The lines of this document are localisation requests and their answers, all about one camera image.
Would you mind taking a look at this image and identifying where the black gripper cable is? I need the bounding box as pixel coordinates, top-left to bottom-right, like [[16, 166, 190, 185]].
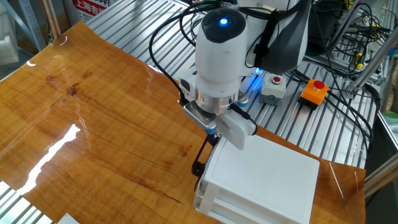
[[148, 2, 218, 106]]

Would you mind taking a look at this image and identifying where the silver camera with blue caps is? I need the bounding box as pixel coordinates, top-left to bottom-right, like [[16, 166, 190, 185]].
[[182, 101, 218, 136]]

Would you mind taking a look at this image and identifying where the white foam piece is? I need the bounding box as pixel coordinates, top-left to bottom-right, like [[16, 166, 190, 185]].
[[0, 2, 20, 66]]

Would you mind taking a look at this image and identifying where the grey box with red button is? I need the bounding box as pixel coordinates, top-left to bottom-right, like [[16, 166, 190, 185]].
[[259, 73, 287, 106]]

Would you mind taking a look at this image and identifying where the white drawer with black handle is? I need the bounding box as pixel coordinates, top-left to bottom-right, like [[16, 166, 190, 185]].
[[191, 133, 218, 192]]

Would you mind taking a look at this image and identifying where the white paper sheet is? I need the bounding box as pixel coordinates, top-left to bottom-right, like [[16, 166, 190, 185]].
[[57, 213, 81, 224]]

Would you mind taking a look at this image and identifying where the grey metal pole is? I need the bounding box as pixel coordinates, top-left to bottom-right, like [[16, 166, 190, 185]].
[[325, 0, 363, 60]]

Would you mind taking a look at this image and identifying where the wooden pole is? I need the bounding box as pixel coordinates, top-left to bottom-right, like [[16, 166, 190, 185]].
[[39, 0, 62, 40]]

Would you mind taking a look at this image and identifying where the black device box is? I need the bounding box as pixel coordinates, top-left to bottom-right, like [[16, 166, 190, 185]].
[[307, 1, 341, 53]]

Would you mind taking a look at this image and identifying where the orange box with red button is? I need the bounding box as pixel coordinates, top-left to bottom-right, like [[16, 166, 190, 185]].
[[297, 78, 330, 110]]

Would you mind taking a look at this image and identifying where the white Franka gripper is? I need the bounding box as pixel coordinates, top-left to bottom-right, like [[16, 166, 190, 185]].
[[178, 70, 258, 151]]

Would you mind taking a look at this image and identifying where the slanted aluminium profile post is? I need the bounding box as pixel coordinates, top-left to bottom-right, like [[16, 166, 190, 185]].
[[348, 29, 398, 94]]

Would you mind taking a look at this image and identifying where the short black camera cable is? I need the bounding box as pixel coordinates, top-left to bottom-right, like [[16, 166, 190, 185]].
[[229, 104, 259, 136]]

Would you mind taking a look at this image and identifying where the white plain drawer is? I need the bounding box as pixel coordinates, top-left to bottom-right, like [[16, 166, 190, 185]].
[[194, 198, 268, 224]]

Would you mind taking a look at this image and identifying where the aluminium frame rail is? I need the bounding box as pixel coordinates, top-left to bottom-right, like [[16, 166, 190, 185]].
[[363, 152, 398, 200]]

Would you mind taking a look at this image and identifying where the grey perforated steel upright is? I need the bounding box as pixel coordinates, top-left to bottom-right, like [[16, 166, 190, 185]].
[[0, 0, 47, 52]]

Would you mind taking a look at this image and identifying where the red and white sign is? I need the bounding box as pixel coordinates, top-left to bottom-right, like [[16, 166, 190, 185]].
[[72, 0, 111, 22]]

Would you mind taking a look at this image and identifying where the white plastic drawer cabinet frame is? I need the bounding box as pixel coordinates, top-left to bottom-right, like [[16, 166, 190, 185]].
[[193, 133, 321, 224]]

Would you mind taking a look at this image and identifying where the pale green object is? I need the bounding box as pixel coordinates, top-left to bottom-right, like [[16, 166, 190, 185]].
[[381, 110, 398, 141]]

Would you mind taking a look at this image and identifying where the glossy wood-grain mat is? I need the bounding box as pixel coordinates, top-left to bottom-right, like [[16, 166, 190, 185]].
[[0, 21, 367, 224]]

